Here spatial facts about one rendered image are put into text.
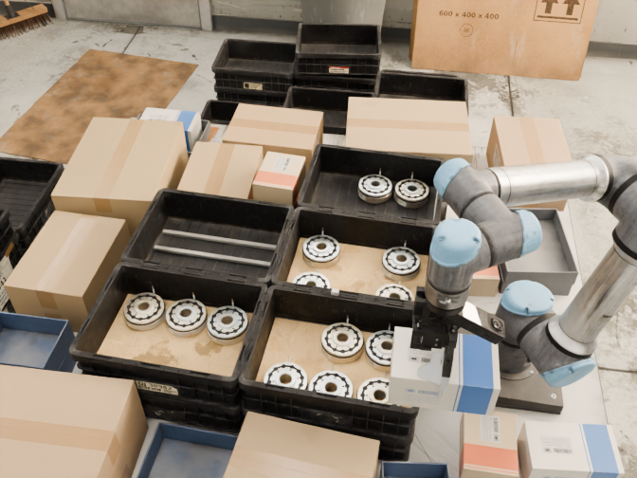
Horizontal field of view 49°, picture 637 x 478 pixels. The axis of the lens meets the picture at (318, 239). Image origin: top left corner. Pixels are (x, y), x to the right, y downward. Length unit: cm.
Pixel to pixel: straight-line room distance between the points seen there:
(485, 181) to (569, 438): 72
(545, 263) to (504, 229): 97
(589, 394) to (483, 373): 63
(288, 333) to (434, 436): 44
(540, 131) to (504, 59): 201
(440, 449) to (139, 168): 119
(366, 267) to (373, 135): 53
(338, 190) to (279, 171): 21
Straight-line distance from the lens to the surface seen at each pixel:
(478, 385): 134
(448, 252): 110
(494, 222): 118
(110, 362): 165
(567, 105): 429
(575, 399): 192
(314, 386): 163
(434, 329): 126
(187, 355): 175
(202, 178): 217
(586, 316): 159
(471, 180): 124
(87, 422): 161
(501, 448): 170
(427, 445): 176
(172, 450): 176
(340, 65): 334
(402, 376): 132
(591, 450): 174
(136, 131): 234
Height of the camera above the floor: 221
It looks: 44 degrees down
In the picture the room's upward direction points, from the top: straight up
